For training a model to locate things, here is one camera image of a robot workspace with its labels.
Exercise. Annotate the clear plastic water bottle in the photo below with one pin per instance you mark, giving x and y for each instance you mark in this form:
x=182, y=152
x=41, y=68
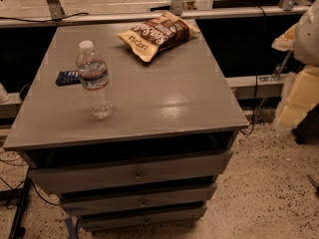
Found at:
x=94, y=77

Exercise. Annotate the grey drawer cabinet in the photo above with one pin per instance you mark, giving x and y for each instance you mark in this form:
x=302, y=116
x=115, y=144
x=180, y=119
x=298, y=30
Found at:
x=179, y=103

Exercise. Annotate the tan brown snack bag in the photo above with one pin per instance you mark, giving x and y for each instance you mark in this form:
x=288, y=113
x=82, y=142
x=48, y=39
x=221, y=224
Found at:
x=159, y=33

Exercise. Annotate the middle grey drawer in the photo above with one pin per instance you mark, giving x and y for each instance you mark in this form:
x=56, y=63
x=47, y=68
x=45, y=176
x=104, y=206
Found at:
x=139, y=200

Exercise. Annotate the grey drawer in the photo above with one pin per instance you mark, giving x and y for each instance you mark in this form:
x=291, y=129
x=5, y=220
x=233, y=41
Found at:
x=94, y=176
x=143, y=217
x=139, y=200

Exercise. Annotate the dark blue small packet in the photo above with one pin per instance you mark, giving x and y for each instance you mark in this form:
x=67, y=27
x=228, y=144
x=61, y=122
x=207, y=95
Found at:
x=67, y=78

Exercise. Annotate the bottom grey drawer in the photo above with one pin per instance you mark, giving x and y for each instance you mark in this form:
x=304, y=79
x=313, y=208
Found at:
x=143, y=217

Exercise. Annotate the top grey drawer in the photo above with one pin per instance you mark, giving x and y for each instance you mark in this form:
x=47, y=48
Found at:
x=94, y=176

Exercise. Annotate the yellow foam padding block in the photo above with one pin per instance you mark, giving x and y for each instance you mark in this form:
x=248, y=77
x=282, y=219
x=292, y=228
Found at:
x=300, y=94

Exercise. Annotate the black floor stand bar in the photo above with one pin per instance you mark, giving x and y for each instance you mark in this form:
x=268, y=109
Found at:
x=17, y=231

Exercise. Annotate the grey metal frame rail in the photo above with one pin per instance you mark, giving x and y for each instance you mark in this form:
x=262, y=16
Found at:
x=85, y=18

